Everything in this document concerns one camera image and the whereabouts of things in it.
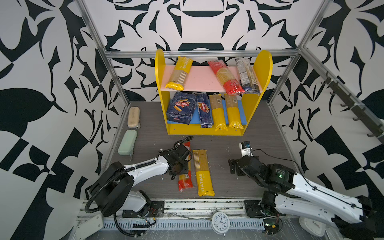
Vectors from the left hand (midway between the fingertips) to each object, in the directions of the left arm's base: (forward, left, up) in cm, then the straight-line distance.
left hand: (186, 167), depth 86 cm
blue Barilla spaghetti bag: (+29, -12, +16) cm, 35 cm away
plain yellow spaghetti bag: (+27, -20, +15) cm, 37 cm away
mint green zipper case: (+13, +36, +2) cm, 38 cm away
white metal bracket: (-27, +46, -2) cm, 53 cm away
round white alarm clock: (-27, -15, +2) cm, 31 cm away
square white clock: (-30, -57, +1) cm, 64 cm away
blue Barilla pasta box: (+29, +3, +18) cm, 34 cm away
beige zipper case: (+35, +36, +2) cm, 50 cm away
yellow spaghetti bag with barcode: (+28, -29, +15) cm, 43 cm away
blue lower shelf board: (+32, -36, +15) cm, 50 cm away
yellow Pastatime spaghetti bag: (-6, -9, 0) cm, 11 cm away
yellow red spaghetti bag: (-8, +1, +1) cm, 8 cm away
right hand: (-3, -25, +14) cm, 28 cm away
